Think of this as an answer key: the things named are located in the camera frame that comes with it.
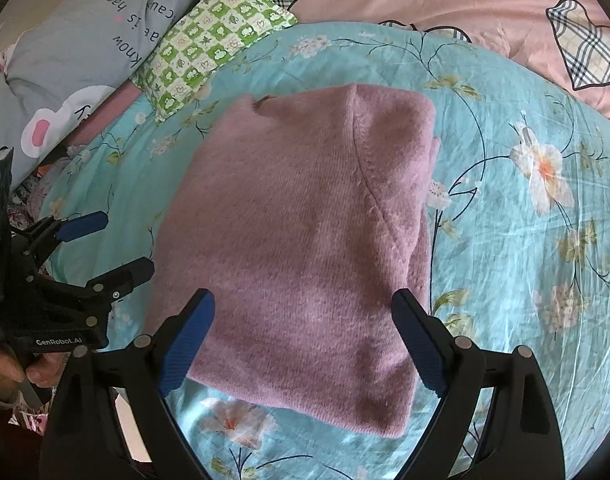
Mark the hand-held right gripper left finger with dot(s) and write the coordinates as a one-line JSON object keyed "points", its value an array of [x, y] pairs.
{"points": [[185, 350]]}

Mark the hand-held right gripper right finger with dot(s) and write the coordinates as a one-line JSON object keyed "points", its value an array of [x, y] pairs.
{"points": [[426, 355]]}

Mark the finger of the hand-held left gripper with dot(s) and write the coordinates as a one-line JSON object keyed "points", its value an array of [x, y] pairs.
{"points": [[130, 272], [82, 226]]}

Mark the pink knit sweater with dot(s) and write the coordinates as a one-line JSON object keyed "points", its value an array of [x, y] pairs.
{"points": [[295, 235]]}

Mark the person's left hand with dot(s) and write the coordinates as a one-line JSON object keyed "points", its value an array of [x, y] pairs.
{"points": [[41, 372]]}

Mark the dark floral cloth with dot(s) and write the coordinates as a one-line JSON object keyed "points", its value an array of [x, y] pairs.
{"points": [[35, 200]]}

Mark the plain pink cloth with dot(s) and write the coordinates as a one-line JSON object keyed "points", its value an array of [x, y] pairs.
{"points": [[110, 115]]}

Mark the teal floral bedsheet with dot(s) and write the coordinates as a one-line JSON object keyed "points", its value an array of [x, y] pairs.
{"points": [[510, 235]]}

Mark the grey printed pillow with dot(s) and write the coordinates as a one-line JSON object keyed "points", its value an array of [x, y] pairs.
{"points": [[70, 35]]}

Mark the green checkered pillow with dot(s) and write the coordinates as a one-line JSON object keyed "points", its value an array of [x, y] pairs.
{"points": [[205, 40]]}

